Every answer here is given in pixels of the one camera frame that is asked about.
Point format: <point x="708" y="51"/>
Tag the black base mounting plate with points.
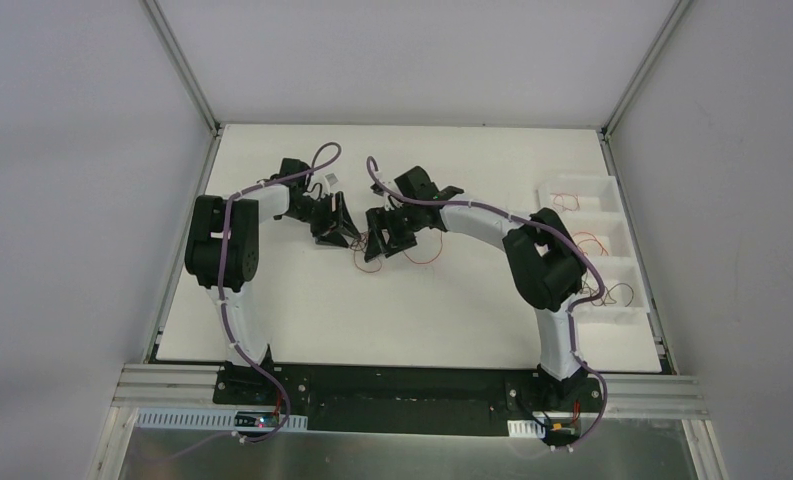
<point x="401" y="400"/>

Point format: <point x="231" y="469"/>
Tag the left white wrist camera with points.
<point x="324" y="184"/>

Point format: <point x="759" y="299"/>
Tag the left green controller board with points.
<point x="256" y="420"/>

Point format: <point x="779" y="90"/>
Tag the aluminium front frame rail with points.
<point x="192" y="386"/>

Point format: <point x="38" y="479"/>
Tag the left white slotted cable duct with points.
<point x="192" y="419"/>

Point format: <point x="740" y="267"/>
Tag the right aluminium corner post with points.
<point x="666" y="31"/>

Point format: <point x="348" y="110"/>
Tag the right white slotted cable duct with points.
<point x="526" y="429"/>

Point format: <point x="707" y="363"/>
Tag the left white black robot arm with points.
<point x="222" y="253"/>

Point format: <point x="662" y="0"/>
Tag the white slotted cable duct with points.
<point x="526" y="429"/>
<point x="192" y="419"/>

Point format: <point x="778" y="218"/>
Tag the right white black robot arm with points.
<point x="546" y="270"/>

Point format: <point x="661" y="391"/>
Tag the white foam compartment tray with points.
<point x="592" y="212"/>

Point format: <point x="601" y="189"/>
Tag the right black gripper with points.
<point x="392" y="229"/>

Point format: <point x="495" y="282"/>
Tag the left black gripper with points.
<point x="326" y="219"/>

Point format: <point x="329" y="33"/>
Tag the left aluminium corner post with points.
<point x="173" y="49"/>

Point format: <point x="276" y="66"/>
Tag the aluminium corner post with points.
<point x="666" y="31"/>
<point x="173" y="49"/>

